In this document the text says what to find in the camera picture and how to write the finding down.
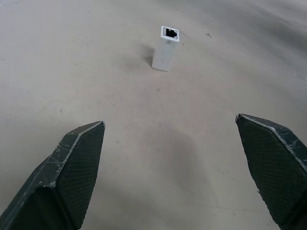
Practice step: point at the white rectangular charger block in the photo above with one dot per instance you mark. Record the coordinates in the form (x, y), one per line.
(165, 51)

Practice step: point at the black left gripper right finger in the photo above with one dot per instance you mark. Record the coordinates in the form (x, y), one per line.
(275, 172)

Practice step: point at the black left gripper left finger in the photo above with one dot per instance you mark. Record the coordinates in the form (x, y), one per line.
(60, 182)

